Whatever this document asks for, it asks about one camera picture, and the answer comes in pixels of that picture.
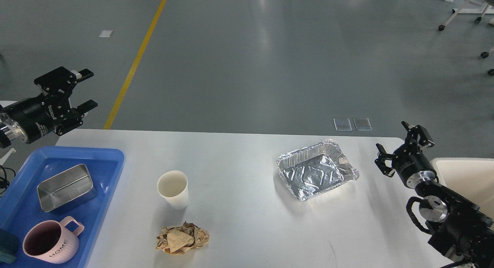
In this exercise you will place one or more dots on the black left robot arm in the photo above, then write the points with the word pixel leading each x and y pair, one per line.
pixel 31 119

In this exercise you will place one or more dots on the crumpled brown paper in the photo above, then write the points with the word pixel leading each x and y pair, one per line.
pixel 177 240

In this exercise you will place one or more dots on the teal sponge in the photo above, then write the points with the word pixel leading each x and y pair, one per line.
pixel 9 245

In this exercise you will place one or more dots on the clear floor plate left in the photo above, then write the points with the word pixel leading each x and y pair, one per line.
pixel 342 124

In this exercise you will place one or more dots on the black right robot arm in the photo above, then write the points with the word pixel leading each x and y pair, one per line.
pixel 458 229

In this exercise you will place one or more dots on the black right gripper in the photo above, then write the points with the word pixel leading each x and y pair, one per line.
pixel 410 164

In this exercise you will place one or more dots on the cream plastic bin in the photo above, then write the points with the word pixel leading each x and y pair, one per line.
pixel 472 178

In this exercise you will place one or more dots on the clear floor plate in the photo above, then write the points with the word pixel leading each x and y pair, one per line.
pixel 342 124
pixel 362 124

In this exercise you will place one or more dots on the stainless steel rectangular container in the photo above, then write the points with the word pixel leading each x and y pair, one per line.
pixel 66 190

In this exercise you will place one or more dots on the white paper cup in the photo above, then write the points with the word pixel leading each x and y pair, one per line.
pixel 173 187

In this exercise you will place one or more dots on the clear floor plate right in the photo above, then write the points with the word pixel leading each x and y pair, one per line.
pixel 362 124

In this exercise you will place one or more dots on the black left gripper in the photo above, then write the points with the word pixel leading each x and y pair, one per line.
pixel 32 118

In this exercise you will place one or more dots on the white side table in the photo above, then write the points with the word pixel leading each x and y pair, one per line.
pixel 12 149

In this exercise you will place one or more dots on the blue plastic tray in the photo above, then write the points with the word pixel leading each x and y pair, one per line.
pixel 20 208

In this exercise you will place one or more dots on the aluminium foil tray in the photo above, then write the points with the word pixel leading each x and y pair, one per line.
pixel 316 169

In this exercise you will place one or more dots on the pink ribbed mug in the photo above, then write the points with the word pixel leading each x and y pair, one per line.
pixel 52 241

